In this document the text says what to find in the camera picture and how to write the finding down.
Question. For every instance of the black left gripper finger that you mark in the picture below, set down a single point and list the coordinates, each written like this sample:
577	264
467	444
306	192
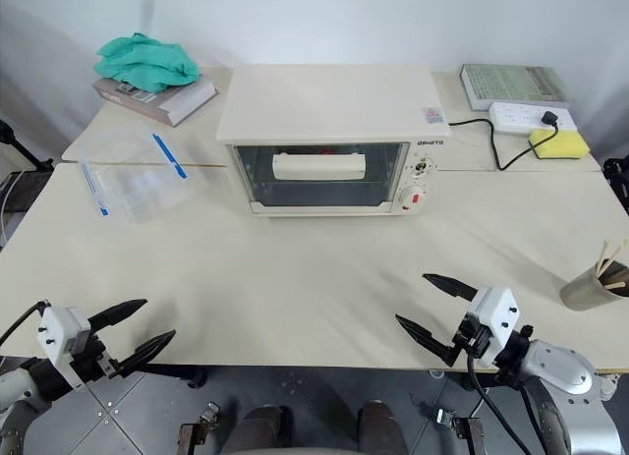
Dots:
120	312
147	352

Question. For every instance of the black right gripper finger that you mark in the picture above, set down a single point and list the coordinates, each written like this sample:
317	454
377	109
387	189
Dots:
430	341
449	285

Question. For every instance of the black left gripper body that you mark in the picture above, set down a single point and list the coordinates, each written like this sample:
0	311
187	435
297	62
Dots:
91	354

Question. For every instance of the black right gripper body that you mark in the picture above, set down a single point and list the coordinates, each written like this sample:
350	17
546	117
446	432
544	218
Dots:
473	338

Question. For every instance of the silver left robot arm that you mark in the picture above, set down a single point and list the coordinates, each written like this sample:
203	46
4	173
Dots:
12	383

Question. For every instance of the cream toaster oven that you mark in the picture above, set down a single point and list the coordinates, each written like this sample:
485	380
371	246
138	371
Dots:
329	96

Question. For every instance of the table caster wheel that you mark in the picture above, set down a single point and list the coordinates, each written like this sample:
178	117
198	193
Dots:
444	417
211	412

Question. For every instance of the cream timer knob red mark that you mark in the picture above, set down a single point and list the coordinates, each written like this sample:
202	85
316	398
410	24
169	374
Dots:
412	195

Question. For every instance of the dark brown rounded shape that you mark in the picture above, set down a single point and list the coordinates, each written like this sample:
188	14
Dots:
263	430
379	425

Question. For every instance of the clear zip bag blue strip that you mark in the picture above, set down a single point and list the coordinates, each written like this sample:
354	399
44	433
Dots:
142	194
132	148

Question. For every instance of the metal cup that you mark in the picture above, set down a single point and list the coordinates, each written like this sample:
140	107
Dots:
585	290

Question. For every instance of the wooden chopstick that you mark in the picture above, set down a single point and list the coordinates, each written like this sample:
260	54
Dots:
615	255
619	284
603	258

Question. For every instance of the yellow sponge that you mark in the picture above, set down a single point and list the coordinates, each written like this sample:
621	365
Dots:
560	143

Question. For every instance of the white power strip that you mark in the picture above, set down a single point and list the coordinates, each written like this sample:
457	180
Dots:
516	116

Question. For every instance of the black power plug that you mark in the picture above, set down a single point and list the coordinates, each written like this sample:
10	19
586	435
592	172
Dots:
549	118

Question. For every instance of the black metal stand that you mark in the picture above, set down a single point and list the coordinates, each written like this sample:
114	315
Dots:
618	180

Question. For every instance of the grey-green printed book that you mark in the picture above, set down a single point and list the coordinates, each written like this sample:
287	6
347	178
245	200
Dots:
511	81

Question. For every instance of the thick grey-brown book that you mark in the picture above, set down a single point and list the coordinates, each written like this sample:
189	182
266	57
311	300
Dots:
182	101

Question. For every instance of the green cloth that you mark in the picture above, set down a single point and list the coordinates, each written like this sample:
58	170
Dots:
142	62

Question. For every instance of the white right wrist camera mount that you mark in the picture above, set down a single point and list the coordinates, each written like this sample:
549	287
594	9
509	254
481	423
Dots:
494	310

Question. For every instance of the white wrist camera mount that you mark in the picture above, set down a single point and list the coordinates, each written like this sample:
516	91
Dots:
494	310
59	334

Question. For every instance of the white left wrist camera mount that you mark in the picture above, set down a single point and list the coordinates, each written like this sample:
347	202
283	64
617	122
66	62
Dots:
59	334

